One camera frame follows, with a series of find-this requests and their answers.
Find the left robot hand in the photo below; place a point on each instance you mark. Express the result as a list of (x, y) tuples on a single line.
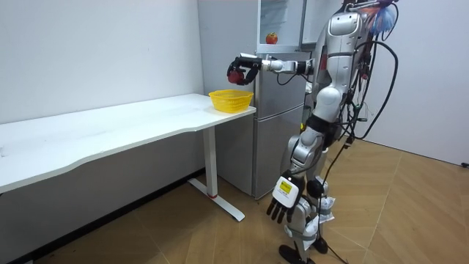
[(286, 192)]

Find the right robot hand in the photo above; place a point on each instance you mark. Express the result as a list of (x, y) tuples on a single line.
[(251, 63)]

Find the dark red fruit soft toy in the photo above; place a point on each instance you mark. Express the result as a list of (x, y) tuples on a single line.
[(235, 76)]

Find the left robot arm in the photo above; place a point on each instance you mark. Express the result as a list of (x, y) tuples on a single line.
[(339, 40)]

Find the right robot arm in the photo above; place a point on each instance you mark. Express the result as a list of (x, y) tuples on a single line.
[(286, 66)]

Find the red apple soft toy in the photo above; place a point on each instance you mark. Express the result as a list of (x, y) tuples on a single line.
[(271, 38)]

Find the robot legs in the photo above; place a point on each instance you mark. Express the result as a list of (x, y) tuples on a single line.
[(307, 216)]

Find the yellow plastic basket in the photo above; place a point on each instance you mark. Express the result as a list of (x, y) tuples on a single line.
[(231, 101)]

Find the grey fridge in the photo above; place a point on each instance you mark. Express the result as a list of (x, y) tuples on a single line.
[(271, 146)]

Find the robot body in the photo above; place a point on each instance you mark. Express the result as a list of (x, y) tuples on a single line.
[(320, 44)]

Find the open grey fridge door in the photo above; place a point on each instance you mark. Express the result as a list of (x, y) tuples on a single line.
[(311, 22)]

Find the white standing desk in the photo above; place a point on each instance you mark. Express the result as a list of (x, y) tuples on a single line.
[(110, 124)]

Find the small black floor object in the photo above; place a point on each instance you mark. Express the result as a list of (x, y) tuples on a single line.
[(465, 165)]

